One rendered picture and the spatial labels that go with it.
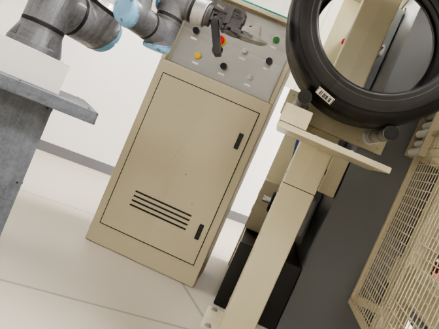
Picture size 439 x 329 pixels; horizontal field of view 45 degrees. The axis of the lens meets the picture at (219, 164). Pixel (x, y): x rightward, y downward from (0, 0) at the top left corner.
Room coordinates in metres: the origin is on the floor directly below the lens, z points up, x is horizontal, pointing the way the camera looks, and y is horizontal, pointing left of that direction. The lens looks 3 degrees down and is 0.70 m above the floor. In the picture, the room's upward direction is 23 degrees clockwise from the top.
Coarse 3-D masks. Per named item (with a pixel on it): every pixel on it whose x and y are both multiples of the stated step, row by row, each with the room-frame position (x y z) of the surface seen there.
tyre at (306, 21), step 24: (312, 0) 1.60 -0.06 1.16; (432, 0) 1.85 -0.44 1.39; (288, 24) 1.66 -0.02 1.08; (312, 24) 1.60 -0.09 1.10; (432, 24) 1.85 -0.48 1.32; (288, 48) 1.67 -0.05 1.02; (312, 48) 1.60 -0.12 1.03; (432, 48) 1.87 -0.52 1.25; (312, 72) 1.61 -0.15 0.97; (336, 72) 1.59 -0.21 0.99; (432, 72) 1.84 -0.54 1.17; (312, 96) 1.67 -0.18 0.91; (336, 96) 1.60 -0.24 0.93; (360, 96) 1.58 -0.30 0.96; (384, 96) 1.57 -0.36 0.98; (408, 96) 1.57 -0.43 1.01; (432, 96) 1.57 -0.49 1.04; (336, 120) 1.81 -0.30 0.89; (360, 120) 1.63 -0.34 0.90; (384, 120) 1.61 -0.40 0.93; (408, 120) 1.61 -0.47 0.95
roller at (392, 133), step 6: (390, 126) 1.61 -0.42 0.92; (372, 132) 1.81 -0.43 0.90; (378, 132) 1.70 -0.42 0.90; (384, 132) 1.61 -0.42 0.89; (390, 132) 1.61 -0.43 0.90; (396, 132) 1.61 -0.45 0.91; (366, 138) 1.92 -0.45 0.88; (372, 138) 1.81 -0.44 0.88; (378, 138) 1.72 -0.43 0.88; (384, 138) 1.63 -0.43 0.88; (390, 138) 1.61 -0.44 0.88
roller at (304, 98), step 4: (300, 92) 1.64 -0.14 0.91; (304, 92) 1.63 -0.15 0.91; (308, 92) 1.63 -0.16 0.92; (300, 96) 1.63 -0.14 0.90; (304, 96) 1.63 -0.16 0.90; (308, 96) 1.63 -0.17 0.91; (296, 100) 1.73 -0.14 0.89; (300, 100) 1.63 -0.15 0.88; (304, 100) 1.63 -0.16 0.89; (308, 100) 1.63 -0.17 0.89; (296, 104) 1.79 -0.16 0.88; (300, 104) 1.69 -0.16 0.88; (304, 104) 1.66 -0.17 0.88; (304, 108) 1.82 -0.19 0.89
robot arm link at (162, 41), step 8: (160, 16) 1.72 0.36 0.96; (168, 16) 1.71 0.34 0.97; (160, 24) 1.68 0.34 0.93; (168, 24) 1.71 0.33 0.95; (176, 24) 1.73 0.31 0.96; (160, 32) 1.69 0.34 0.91; (168, 32) 1.71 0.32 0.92; (176, 32) 1.74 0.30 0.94; (144, 40) 1.72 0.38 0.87; (152, 40) 1.70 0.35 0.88; (160, 40) 1.71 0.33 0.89; (168, 40) 1.72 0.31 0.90; (152, 48) 1.72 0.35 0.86; (160, 48) 1.71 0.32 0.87; (168, 48) 1.73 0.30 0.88
